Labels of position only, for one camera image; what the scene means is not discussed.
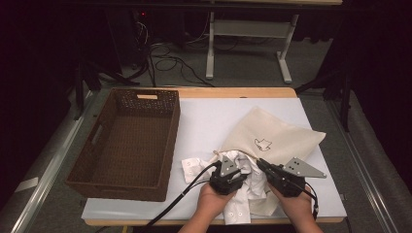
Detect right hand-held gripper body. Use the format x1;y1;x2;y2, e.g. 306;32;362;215
265;156;327;199

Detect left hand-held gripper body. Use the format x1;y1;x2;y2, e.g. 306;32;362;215
208;155;251;196

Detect white shirt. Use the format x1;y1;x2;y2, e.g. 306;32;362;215
181;149;282;226

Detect cream drawstring bag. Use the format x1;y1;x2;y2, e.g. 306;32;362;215
213;106;327;217

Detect brown wicker basket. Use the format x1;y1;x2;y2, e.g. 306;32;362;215
64;87;182;202

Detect person's left hand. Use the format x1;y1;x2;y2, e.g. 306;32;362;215
193;182;238;227

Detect person's right hand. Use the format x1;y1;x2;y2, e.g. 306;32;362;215
267;183;318;228

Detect white table mat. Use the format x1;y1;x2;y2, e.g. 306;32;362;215
81;97;348;221

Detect black stand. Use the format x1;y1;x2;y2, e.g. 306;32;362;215
72;60;141;121
293;68;354;133

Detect black equipment with red light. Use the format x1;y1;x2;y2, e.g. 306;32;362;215
128;8;154;67

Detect white tape strip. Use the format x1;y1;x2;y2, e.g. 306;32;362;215
13;177;40;194

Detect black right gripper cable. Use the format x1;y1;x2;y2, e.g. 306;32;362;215
303;181;321;221

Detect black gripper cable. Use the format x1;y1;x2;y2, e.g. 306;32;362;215
142;161;222;233
303;181;321;221

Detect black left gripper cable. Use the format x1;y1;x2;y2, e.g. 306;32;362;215
142;161;222;233

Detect metal floor rail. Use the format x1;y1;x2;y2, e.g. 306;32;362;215
325;99;400;233
9;90;99;233

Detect black floor cables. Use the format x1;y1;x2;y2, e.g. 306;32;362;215
148;41;216;88

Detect white desk frame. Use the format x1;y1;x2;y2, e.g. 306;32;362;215
205;11;301;84

